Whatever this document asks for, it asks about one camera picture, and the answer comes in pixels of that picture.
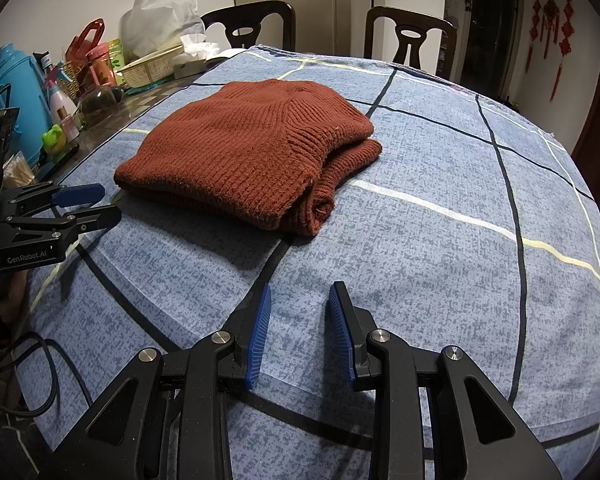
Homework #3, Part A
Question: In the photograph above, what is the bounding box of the dark wooden chair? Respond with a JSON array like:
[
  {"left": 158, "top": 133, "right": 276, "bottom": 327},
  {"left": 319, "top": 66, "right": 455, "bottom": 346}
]
[
  {"left": 200, "top": 1, "right": 297, "bottom": 53},
  {"left": 364, "top": 6, "right": 458, "bottom": 83}
]

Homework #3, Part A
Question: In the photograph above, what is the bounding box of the glass jar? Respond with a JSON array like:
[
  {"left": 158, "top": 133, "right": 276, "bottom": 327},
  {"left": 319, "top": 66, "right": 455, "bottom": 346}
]
[{"left": 77, "top": 85, "right": 123, "bottom": 126}]

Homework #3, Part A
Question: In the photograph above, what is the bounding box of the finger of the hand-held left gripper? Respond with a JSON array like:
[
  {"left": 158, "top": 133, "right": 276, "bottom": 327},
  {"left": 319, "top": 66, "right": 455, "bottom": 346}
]
[
  {"left": 4, "top": 204, "right": 123, "bottom": 237},
  {"left": 7, "top": 183, "right": 107, "bottom": 208}
]

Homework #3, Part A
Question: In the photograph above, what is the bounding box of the white pink bottle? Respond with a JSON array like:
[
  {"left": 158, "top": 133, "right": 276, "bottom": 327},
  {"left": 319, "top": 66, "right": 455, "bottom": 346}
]
[{"left": 32, "top": 50, "right": 81, "bottom": 142}]

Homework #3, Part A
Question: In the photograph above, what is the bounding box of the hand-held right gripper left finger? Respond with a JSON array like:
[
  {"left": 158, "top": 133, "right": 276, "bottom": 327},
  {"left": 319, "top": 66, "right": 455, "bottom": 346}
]
[{"left": 45, "top": 282, "right": 273, "bottom": 480}]

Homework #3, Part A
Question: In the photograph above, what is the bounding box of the blue thermos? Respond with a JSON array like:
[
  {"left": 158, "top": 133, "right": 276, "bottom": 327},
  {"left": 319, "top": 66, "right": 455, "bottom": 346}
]
[{"left": 0, "top": 44, "right": 48, "bottom": 161}]

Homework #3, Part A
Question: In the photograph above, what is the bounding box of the black cable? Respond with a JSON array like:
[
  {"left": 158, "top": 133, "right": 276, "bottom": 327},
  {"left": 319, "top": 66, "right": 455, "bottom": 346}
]
[{"left": 0, "top": 332, "right": 93, "bottom": 418}]

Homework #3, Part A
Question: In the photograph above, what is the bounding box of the colourful snack packet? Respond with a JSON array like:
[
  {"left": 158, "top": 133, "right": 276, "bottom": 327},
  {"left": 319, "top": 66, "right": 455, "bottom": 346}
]
[{"left": 105, "top": 39, "right": 126, "bottom": 73}]

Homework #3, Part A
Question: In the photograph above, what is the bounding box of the person's left hand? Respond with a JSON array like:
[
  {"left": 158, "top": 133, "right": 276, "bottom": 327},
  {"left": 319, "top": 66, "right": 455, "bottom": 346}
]
[{"left": 0, "top": 272, "right": 29, "bottom": 323}]

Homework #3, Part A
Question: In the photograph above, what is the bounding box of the green mat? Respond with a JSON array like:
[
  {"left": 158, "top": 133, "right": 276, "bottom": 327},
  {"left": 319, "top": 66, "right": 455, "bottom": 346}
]
[{"left": 122, "top": 80, "right": 181, "bottom": 96}]

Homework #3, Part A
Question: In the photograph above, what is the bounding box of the red plastic basket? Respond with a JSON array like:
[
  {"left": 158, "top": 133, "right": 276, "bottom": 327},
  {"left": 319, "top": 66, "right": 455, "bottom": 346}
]
[{"left": 64, "top": 18, "right": 106, "bottom": 68}]

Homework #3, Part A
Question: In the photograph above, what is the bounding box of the white plastic bag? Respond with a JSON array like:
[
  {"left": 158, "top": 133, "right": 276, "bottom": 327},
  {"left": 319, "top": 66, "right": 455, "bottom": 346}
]
[{"left": 120, "top": 0, "right": 206, "bottom": 58}]

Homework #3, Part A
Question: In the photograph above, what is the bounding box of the dark glass door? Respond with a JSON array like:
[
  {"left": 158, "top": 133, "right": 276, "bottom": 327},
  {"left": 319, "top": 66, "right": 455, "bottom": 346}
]
[{"left": 452, "top": 0, "right": 526, "bottom": 101}]

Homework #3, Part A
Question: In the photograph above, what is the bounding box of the blue checked blanket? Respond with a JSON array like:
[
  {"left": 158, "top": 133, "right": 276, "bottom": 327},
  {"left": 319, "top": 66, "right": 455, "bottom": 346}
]
[{"left": 17, "top": 45, "right": 600, "bottom": 480}]

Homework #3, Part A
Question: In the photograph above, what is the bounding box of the white tissue box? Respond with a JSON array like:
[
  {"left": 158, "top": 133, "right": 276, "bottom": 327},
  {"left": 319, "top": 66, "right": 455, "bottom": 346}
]
[{"left": 172, "top": 34, "right": 226, "bottom": 67}]

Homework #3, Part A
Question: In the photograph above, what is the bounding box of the green frog toy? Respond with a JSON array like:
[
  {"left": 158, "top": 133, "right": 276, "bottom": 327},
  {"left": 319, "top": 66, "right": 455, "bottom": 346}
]
[{"left": 41, "top": 124, "right": 67, "bottom": 151}]

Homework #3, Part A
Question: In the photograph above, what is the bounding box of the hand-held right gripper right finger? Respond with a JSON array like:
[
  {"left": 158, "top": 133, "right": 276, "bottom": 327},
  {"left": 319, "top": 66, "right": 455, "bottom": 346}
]
[{"left": 328, "top": 280, "right": 563, "bottom": 480}]

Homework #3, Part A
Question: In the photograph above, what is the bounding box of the woven brown basket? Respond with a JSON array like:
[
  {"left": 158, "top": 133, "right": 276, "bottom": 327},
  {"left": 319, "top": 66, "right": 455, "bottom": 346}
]
[{"left": 60, "top": 62, "right": 93, "bottom": 98}]

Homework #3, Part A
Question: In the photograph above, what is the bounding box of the cream plastic basket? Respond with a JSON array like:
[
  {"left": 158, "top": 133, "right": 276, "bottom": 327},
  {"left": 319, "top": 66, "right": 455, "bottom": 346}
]
[{"left": 116, "top": 44, "right": 186, "bottom": 88}]

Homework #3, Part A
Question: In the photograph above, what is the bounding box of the pink drinking bottle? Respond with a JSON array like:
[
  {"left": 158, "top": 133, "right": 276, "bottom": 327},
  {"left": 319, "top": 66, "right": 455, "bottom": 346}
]
[{"left": 86, "top": 44, "right": 118, "bottom": 88}]

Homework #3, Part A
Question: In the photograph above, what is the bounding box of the long red hanging knot decoration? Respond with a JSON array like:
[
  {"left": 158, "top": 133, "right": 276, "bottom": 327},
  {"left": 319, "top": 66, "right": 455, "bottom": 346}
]
[{"left": 550, "top": 0, "right": 577, "bottom": 103}]

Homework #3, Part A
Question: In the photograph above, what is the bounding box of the rust brown knitted sweater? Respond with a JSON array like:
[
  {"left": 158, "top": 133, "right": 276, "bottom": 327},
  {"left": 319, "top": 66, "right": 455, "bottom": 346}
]
[{"left": 114, "top": 79, "right": 383, "bottom": 237}]

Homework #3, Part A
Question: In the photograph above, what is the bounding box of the toothpick holder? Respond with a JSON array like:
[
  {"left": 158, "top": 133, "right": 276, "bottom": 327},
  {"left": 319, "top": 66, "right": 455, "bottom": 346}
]
[{"left": 2, "top": 152, "right": 40, "bottom": 186}]

